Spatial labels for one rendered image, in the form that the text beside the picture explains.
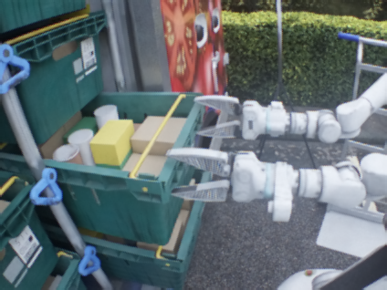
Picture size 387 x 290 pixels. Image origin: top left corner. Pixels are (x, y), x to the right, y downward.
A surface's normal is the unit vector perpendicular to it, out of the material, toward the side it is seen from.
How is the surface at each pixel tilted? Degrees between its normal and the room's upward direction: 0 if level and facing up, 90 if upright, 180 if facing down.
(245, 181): 89
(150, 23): 90
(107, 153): 90
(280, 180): 31
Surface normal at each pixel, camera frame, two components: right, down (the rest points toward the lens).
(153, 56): -0.22, 0.54
